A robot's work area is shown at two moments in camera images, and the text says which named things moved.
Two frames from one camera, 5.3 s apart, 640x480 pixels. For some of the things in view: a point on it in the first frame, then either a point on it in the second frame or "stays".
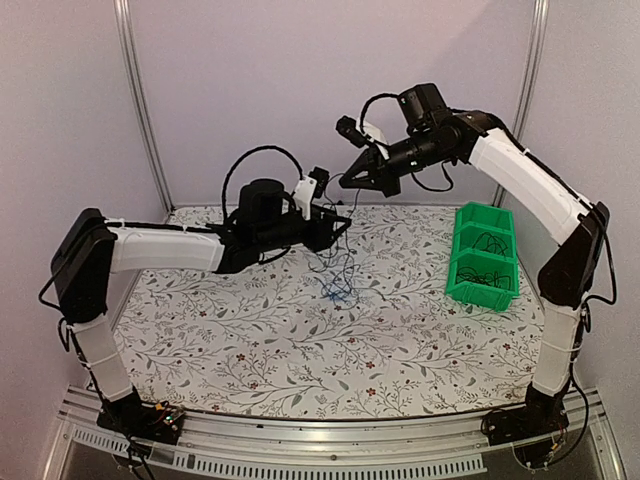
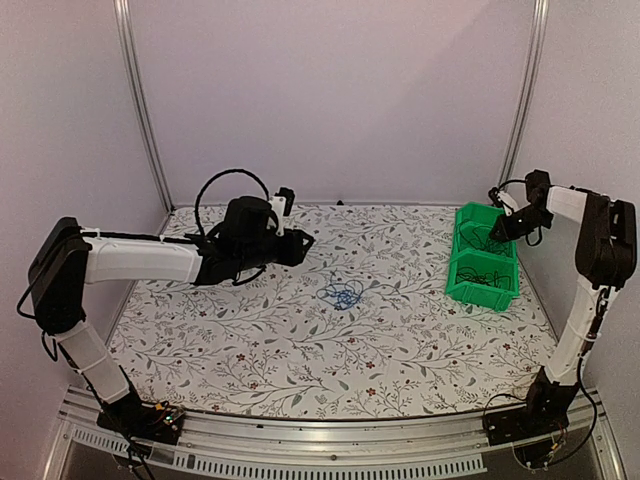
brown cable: (487, 278) stays
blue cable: (333, 294) stays
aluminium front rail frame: (83, 445) stays
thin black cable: (469, 274) stays
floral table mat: (364, 330) stays
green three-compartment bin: (483, 267) stays
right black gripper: (383, 180) → (508, 233)
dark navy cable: (340, 287) → (470, 242)
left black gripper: (321, 239) → (295, 254)
